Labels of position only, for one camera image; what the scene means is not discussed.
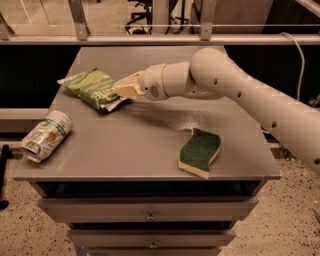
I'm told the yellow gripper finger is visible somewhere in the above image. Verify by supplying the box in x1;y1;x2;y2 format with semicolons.
122;71;143;83
114;82;145;100

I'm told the drawer with knob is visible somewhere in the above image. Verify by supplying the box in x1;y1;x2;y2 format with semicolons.
68;229;235;249
39;197;258;223

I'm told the upper drawer with knob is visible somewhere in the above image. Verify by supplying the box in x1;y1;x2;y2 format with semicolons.
39;197;258;223

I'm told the green jalapeno chip bag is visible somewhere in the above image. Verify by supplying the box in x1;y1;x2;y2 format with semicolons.
58;68;125;112

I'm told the grey drawer cabinet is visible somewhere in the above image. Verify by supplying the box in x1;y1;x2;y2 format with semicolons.
13;45;282;256

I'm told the metal window railing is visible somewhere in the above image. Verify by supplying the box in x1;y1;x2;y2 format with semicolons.
0;0;320;46

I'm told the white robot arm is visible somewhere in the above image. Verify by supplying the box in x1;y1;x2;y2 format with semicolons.
114;48;320;173

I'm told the black stand on floor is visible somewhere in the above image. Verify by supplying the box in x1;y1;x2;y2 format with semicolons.
0;145;13;211

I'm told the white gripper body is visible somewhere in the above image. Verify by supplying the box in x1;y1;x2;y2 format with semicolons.
138;64;168;101

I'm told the white cable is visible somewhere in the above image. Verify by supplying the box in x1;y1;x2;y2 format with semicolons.
259;31;306;135

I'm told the green yellow sponge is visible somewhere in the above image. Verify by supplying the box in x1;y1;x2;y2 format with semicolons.
178;128;221;179

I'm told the white green 7up can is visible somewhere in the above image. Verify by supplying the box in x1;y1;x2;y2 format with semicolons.
20;110;73;163

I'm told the lower drawer with knob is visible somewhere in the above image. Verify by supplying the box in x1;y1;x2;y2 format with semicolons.
68;229;235;249

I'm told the black office chair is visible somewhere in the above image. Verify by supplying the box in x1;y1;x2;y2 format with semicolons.
125;0;193;35

